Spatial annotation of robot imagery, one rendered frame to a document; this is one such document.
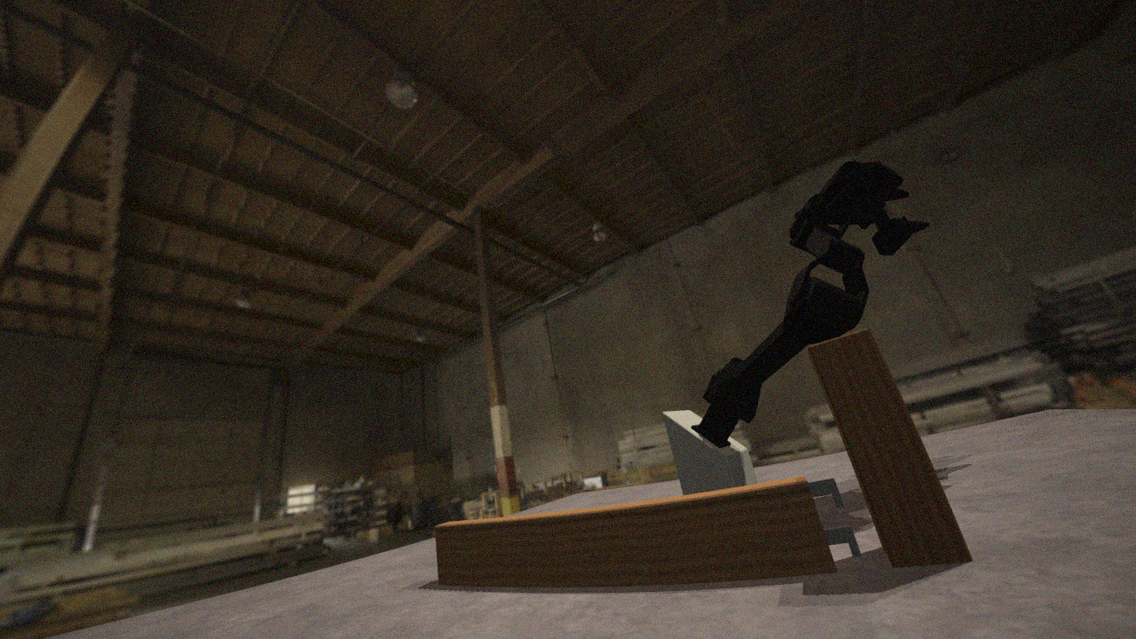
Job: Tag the brown wooden rail with steel hooks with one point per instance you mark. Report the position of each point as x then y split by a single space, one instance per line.
759 531

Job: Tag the dark brown wooden post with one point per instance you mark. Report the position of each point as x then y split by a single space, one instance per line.
908 506

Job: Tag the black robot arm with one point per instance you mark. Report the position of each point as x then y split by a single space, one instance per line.
816 311

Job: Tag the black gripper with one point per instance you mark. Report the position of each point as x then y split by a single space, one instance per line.
892 233

